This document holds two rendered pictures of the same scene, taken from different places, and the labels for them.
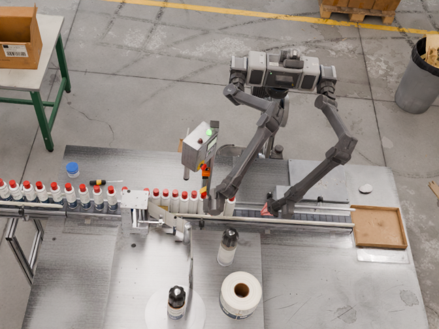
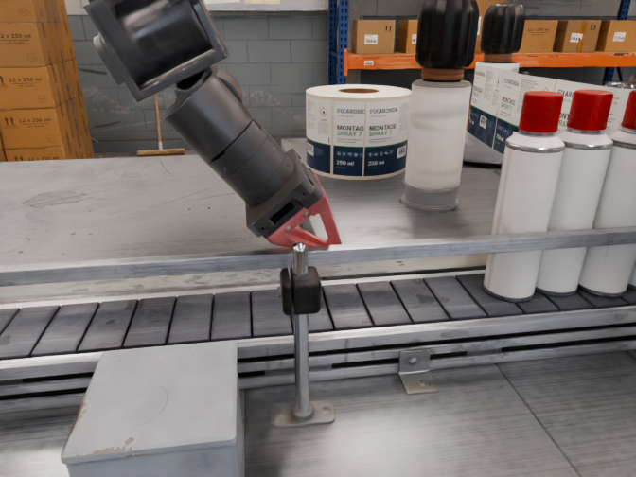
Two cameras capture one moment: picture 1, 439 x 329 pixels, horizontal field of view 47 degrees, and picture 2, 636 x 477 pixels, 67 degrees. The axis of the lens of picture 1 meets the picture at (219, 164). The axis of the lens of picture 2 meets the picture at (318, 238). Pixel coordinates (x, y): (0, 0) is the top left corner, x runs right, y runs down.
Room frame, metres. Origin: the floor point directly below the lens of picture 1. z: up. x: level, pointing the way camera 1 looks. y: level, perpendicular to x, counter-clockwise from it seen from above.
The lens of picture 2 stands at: (1.95, -0.31, 1.14)
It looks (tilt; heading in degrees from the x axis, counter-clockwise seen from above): 24 degrees down; 179
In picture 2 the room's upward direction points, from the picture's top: straight up
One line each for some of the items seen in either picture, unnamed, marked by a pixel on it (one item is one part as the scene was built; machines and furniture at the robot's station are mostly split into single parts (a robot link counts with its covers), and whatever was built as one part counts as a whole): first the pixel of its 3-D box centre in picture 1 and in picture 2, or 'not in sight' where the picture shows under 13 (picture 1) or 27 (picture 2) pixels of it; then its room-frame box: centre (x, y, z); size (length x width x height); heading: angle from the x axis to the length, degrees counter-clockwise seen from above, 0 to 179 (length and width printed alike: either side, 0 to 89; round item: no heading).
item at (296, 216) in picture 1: (211, 215); (581, 300); (1.49, -0.01, 0.86); 1.65 x 0.08 x 0.04; 97
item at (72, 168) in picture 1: (72, 170); not in sight; (1.64, 0.86, 0.86); 0.07 x 0.07 x 0.07
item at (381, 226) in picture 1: (377, 226); not in sight; (1.62, -0.99, 0.85); 0.30 x 0.26 x 0.04; 97
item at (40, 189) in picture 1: (42, 193); not in sight; (1.38, 0.93, 0.98); 0.05 x 0.05 x 0.20
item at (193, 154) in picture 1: (199, 147); not in sight; (1.57, 0.11, 1.38); 0.17 x 0.10 x 0.19; 152
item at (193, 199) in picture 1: (193, 202); not in sight; (1.48, 0.11, 0.98); 0.05 x 0.05 x 0.20
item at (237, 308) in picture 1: (240, 296); (357, 129); (1.00, -0.21, 0.95); 0.20 x 0.20 x 0.14
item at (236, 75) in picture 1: (237, 81); not in sight; (2.01, -0.02, 1.45); 0.09 x 0.08 x 0.12; 96
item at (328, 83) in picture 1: (326, 89); not in sight; (2.06, -0.52, 1.45); 0.09 x 0.08 x 0.12; 96
